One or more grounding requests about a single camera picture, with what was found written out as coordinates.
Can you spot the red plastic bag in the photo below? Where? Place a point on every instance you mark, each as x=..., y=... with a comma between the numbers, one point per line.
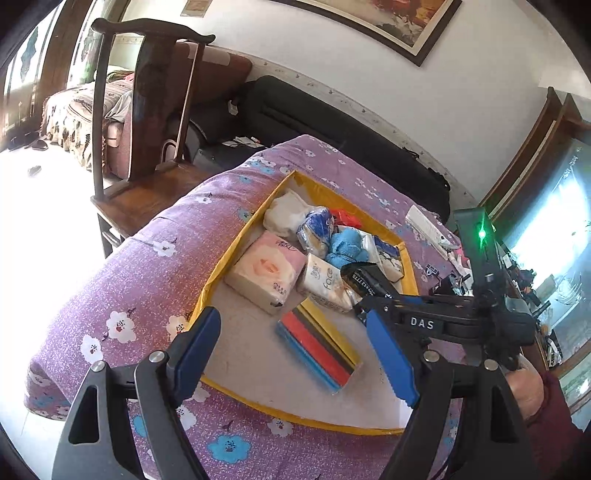
x=346, y=218

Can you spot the blue white printed packet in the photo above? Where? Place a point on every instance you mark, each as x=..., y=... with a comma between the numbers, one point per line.
x=390, y=258

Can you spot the small wall notice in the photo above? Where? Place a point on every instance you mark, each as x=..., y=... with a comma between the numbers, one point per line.
x=194, y=7

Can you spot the purple floral tablecloth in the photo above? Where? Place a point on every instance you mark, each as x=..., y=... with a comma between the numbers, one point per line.
x=152, y=277

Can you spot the person's right hand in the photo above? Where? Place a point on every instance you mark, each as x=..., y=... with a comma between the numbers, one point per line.
x=524, y=392

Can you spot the yellow taped cardboard box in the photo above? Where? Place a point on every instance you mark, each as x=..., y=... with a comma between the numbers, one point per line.
x=258, y=341

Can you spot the person's right forearm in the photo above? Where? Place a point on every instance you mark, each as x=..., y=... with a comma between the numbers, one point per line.
x=558, y=415

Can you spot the dark shoes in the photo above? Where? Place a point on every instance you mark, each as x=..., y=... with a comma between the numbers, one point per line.
x=32, y=141

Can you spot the pink flower tissue pack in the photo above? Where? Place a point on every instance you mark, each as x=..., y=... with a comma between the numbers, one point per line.
x=265, y=272

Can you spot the white tissue pack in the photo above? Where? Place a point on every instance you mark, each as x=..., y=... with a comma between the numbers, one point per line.
x=323, y=286

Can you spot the blue tissue pack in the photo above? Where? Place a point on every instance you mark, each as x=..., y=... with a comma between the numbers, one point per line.
x=315, y=228

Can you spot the black sofa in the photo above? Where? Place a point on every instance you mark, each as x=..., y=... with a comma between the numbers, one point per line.
x=332, y=120

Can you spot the floral covered bed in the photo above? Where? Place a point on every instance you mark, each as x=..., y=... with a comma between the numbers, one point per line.
x=83, y=120

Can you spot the framed wall painting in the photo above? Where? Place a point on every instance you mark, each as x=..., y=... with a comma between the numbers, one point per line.
x=388, y=23

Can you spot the white cloth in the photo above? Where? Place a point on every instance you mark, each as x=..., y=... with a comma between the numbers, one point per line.
x=286, y=212

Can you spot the colourful striped sponge pack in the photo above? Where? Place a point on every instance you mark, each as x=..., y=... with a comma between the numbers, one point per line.
x=318, y=350

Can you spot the stack of white papers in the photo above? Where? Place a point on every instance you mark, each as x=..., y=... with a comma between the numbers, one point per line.
x=427, y=226

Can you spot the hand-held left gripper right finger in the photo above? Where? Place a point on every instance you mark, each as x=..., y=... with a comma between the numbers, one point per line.
x=392, y=364

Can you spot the blue towel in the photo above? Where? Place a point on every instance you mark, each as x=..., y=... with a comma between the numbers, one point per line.
x=348, y=247

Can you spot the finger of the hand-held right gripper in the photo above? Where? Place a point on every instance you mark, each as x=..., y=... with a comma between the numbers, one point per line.
x=385, y=288
x=376, y=307

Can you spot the dark wooden chair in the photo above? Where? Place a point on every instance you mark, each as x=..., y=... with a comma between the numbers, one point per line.
x=152, y=115

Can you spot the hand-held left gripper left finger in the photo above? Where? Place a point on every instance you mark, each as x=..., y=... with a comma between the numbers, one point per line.
x=198, y=350

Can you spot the black binder clip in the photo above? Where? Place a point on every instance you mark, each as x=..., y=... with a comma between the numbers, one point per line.
x=431, y=270

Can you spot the red-brown cushioned armchair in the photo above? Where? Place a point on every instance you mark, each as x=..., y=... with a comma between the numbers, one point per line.
x=212, y=87

